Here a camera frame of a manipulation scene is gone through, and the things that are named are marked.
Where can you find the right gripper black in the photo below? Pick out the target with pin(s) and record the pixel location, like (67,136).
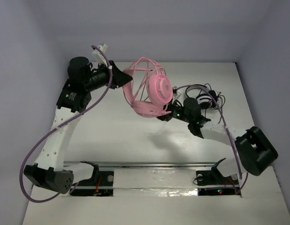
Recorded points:
(167,117)

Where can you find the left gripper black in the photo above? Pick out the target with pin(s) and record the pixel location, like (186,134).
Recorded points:
(112,74)

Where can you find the pink headphones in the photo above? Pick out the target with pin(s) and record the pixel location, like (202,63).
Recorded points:
(155,91)

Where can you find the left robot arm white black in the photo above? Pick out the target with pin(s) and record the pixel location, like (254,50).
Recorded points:
(48,170)

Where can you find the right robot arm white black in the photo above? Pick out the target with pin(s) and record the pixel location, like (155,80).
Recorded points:
(253,152)

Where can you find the black white headphones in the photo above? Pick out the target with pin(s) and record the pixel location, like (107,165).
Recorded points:
(207,98)

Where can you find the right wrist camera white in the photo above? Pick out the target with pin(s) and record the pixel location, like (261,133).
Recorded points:
(176,93)

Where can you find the aluminium rail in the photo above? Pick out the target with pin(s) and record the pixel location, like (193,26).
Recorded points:
(108,166)

